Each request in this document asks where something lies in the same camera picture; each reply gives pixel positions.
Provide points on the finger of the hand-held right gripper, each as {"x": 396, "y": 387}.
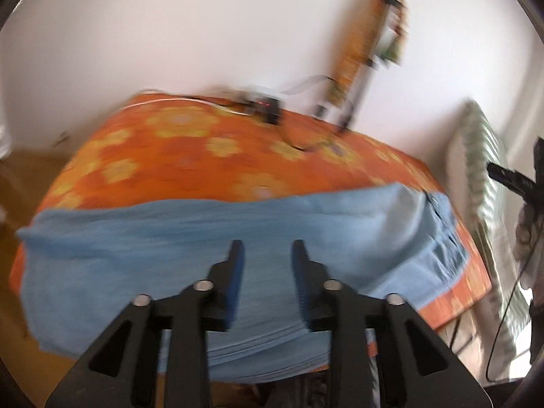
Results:
{"x": 510, "y": 176}

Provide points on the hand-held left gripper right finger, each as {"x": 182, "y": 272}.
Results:
{"x": 301, "y": 282}

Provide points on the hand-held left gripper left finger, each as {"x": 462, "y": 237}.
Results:
{"x": 236, "y": 282}

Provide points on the white ribbed radiator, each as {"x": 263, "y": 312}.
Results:
{"x": 480, "y": 144}

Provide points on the orange floral bed sheet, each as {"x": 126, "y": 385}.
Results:
{"x": 170, "y": 153}

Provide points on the black electronic device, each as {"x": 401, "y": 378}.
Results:
{"x": 267, "y": 110}

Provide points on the orange stand with board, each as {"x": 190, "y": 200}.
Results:
{"x": 355, "y": 51}

